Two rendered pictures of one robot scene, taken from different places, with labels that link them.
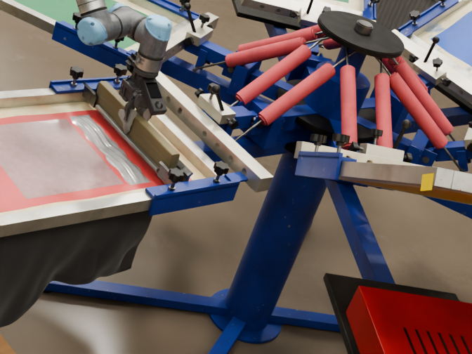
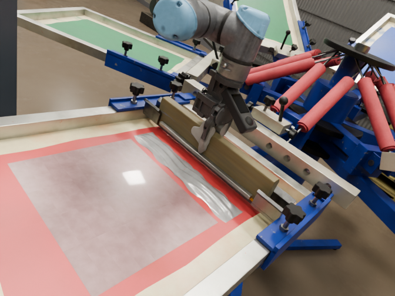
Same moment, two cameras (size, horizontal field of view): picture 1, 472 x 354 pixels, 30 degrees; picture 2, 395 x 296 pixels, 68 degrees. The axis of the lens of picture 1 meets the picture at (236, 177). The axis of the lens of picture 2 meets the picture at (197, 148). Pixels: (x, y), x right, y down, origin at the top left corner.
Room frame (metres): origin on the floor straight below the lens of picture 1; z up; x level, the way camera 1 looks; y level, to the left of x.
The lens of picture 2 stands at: (1.58, 0.46, 1.40)
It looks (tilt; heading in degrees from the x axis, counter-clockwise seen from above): 30 degrees down; 352
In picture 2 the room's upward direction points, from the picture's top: 21 degrees clockwise
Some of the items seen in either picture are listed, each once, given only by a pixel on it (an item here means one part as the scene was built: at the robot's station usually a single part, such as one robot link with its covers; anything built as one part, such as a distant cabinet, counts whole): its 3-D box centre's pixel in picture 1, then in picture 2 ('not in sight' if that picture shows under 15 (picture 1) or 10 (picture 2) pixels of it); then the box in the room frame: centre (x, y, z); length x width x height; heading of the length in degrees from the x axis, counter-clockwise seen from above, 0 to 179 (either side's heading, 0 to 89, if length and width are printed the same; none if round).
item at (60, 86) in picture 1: (93, 91); (151, 107); (2.47, 0.52, 0.98); 0.30 x 0.05 x 0.07; 138
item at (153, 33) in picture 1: (154, 36); (245, 34); (2.27, 0.35, 1.31); 0.09 x 0.08 x 0.11; 67
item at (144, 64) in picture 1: (147, 62); (232, 69); (2.27, 0.35, 1.23); 0.08 x 0.08 x 0.05
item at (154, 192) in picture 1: (191, 193); (293, 223); (2.10, 0.10, 0.98); 0.30 x 0.05 x 0.07; 138
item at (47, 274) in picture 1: (70, 260); not in sight; (1.92, 0.35, 0.74); 0.46 x 0.04 x 0.42; 138
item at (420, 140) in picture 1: (328, 113); (319, 118); (2.89, -0.23, 0.99); 0.82 x 0.79 x 0.12; 138
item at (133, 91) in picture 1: (140, 85); (218, 98); (2.28, 0.35, 1.15); 0.09 x 0.08 x 0.12; 48
